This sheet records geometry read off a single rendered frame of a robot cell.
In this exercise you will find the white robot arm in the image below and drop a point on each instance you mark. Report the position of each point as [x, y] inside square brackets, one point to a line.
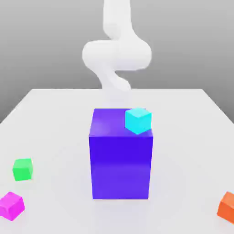
[117, 54]

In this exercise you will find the small cyan cube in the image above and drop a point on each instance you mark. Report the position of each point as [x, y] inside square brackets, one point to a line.
[138, 121]

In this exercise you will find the small green cube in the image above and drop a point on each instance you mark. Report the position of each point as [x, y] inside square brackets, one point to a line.
[22, 170]

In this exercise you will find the small magenta cube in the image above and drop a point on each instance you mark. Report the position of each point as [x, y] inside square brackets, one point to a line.
[11, 206]

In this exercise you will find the small orange cube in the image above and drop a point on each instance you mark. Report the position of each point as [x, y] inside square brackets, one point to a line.
[226, 208]

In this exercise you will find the large purple box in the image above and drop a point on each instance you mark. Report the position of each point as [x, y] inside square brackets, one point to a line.
[120, 164]

